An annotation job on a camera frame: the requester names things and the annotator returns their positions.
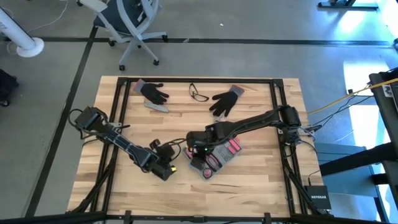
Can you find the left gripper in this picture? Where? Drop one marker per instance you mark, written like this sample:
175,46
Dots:
161,171

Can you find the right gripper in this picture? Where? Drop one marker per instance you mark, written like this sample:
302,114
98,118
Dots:
211,146

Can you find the grey plastic tool case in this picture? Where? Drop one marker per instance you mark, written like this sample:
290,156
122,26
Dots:
224,155

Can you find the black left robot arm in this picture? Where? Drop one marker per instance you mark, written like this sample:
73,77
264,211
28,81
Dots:
109,137

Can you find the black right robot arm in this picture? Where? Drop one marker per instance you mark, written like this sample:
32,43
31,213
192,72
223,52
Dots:
255,121

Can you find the black-framed safety glasses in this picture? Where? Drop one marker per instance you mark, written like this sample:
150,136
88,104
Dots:
200,98

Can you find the black work glove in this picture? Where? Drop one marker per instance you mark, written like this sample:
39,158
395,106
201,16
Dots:
154,93
225,102

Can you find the light grey mesh office chair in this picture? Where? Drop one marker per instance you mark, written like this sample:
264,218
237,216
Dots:
136,18

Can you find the black bag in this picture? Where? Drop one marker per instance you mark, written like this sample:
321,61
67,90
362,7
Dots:
6,87

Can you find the white tower fan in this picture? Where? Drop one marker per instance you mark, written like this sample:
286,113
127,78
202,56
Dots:
18,34

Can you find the black stand base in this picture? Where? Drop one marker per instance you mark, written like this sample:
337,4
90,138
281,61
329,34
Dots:
342,5

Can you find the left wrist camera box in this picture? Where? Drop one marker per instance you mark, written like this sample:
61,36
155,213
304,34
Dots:
164,152

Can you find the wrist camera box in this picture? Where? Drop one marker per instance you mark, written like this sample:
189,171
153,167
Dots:
164,152
196,138

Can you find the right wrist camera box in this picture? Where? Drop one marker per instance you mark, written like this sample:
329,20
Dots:
196,138

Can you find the black metal table frame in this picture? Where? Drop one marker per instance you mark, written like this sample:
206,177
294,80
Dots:
199,80

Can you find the black Netgear network switch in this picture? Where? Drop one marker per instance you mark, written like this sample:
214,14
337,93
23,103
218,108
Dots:
318,197

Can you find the black workbench frame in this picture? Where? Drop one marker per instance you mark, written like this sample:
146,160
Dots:
385,109

